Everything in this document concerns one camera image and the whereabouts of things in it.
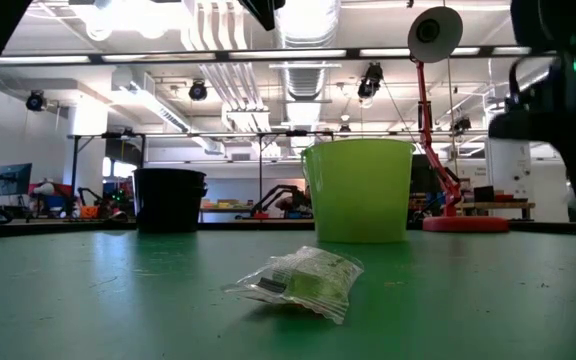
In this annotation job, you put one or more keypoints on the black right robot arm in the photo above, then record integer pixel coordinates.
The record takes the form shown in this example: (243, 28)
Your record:
(573, 125)

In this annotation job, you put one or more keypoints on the orange bin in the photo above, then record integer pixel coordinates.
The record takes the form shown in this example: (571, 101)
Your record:
(88, 211)

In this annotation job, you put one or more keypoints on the lime green plastic bucket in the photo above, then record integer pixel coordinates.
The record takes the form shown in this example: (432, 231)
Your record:
(358, 200)

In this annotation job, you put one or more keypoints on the white pillar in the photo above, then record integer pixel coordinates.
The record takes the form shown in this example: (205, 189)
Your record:
(508, 175)

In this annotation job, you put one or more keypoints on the silver ventilation duct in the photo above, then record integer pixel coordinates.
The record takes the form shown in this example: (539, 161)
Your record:
(303, 85)

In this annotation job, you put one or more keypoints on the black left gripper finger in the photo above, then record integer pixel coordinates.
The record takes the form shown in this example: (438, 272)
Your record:
(264, 12)

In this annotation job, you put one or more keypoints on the black background robot arm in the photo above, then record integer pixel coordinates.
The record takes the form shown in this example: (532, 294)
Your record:
(280, 195)

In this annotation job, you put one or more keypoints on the black beam light strips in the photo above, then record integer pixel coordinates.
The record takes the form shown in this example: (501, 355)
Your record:
(268, 53)

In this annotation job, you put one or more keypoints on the black metal rack frame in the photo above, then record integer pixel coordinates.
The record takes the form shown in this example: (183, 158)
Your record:
(74, 170)

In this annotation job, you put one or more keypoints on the black plastic bucket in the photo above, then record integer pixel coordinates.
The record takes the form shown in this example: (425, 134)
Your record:
(170, 200)

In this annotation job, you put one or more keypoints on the wooden workbench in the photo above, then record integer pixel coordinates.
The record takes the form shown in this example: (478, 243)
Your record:
(498, 204)

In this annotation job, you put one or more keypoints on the red desk lamp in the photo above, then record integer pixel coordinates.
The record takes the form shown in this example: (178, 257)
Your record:
(463, 223)

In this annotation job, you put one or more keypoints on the black ceiling spotlight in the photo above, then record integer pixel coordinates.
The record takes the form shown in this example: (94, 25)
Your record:
(198, 91)
(370, 80)
(35, 101)

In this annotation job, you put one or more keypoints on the clear green candy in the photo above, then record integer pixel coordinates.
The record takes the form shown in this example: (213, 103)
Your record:
(308, 285)

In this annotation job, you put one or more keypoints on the computer monitor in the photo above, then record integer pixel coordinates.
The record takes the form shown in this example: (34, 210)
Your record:
(14, 179)

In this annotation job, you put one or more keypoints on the large black screen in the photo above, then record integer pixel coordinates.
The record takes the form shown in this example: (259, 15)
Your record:
(425, 180)

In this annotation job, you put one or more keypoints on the green table mat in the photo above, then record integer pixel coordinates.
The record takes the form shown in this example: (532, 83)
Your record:
(68, 310)

